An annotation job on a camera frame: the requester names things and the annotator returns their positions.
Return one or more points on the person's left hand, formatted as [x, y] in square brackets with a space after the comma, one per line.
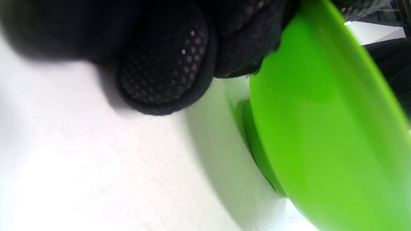
[167, 64]

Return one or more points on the person's right hand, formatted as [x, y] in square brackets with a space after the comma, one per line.
[398, 64]

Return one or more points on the green bowl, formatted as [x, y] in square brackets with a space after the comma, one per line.
[321, 112]

